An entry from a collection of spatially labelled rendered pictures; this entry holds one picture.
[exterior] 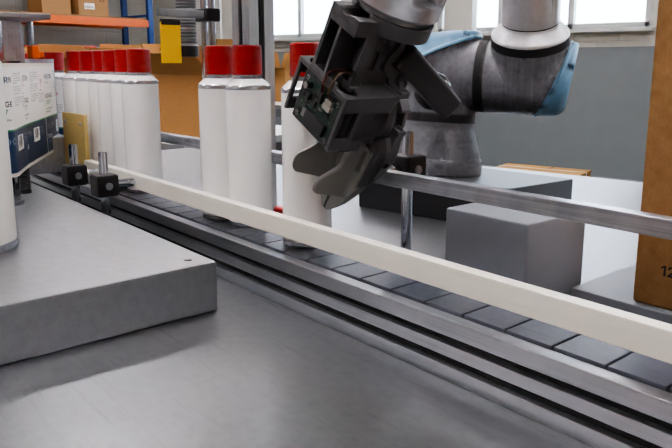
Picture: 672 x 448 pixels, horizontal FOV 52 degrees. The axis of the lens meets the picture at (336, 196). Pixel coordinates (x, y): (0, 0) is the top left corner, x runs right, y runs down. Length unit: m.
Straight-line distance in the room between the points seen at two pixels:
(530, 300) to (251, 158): 0.40
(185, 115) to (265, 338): 2.18
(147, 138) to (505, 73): 0.54
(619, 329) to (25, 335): 0.44
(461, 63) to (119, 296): 0.68
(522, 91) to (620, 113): 5.21
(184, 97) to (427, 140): 1.74
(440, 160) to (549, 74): 0.21
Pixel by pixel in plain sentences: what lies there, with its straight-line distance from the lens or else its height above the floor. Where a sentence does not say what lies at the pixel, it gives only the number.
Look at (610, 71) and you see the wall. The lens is 6.31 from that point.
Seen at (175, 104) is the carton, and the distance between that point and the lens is 2.79.
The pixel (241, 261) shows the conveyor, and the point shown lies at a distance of 0.74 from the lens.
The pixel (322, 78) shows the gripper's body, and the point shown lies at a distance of 0.58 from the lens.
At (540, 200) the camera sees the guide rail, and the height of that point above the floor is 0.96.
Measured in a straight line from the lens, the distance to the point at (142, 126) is 1.02.
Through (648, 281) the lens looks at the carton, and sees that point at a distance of 0.68.
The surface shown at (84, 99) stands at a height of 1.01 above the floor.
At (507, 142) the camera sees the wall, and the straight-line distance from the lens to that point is 6.69.
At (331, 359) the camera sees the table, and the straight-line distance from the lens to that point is 0.57.
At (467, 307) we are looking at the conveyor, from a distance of 0.55.
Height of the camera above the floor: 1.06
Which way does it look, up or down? 11 degrees down
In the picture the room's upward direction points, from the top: straight up
